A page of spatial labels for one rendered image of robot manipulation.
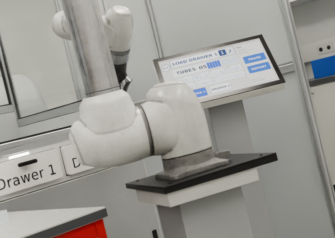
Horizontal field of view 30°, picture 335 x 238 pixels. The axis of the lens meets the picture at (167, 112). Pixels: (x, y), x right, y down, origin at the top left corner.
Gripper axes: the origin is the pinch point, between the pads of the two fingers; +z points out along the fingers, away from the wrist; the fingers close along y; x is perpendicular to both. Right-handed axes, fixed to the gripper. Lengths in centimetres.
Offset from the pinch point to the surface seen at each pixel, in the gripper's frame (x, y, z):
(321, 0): -322, -53, 61
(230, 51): -57, -32, -6
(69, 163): 26.1, 6.0, 12.6
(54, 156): 29.5, 10.4, 8.8
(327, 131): -213, -86, 118
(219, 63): -50, -29, -3
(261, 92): -42, -51, 1
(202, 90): -33.3, -26.8, 2.9
